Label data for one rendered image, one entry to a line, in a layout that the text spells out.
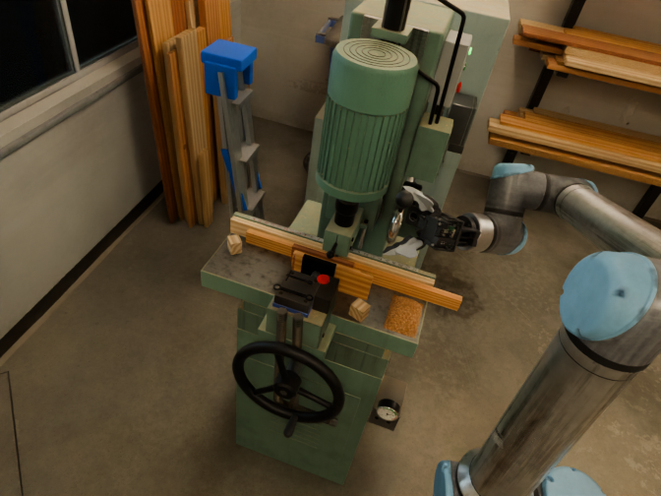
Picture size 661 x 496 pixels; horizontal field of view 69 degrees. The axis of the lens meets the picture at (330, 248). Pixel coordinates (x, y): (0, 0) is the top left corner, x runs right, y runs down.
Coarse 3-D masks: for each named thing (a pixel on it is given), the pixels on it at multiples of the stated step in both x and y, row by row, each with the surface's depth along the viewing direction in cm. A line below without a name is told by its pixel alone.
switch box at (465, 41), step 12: (468, 36) 120; (444, 48) 116; (468, 48) 115; (444, 60) 118; (456, 60) 117; (444, 72) 120; (456, 72) 119; (444, 84) 122; (456, 84) 121; (432, 96) 125
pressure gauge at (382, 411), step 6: (384, 402) 130; (390, 402) 130; (378, 408) 130; (384, 408) 130; (390, 408) 128; (396, 408) 129; (378, 414) 132; (384, 414) 131; (396, 414) 129; (390, 420) 132
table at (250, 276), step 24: (216, 264) 130; (240, 264) 131; (264, 264) 133; (288, 264) 134; (216, 288) 130; (240, 288) 127; (264, 288) 126; (384, 288) 132; (336, 312) 123; (384, 312) 125; (264, 336) 121; (360, 336) 124; (384, 336) 121
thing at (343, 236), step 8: (360, 208) 130; (360, 216) 127; (328, 224) 123; (336, 224) 123; (328, 232) 121; (336, 232) 121; (344, 232) 121; (352, 232) 122; (328, 240) 123; (336, 240) 122; (344, 240) 121; (352, 240) 122; (328, 248) 124; (336, 248) 124; (344, 248) 123; (344, 256) 124
